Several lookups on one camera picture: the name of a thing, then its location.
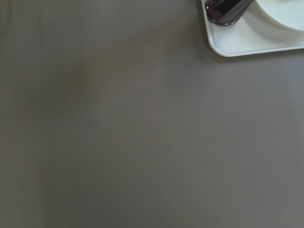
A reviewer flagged white bowl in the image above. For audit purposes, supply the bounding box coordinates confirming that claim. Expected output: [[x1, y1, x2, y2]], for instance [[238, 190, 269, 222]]
[[256, 0, 304, 31]]

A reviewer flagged cream serving tray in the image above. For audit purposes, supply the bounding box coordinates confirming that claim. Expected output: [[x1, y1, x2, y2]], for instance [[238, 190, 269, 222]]
[[202, 0, 304, 57]]

